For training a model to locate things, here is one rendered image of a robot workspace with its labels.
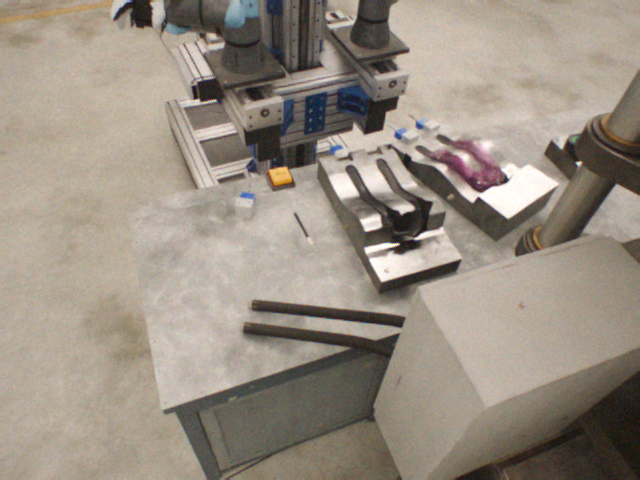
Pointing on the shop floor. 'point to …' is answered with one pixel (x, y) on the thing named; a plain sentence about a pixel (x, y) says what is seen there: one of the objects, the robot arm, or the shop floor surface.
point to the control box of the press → (508, 356)
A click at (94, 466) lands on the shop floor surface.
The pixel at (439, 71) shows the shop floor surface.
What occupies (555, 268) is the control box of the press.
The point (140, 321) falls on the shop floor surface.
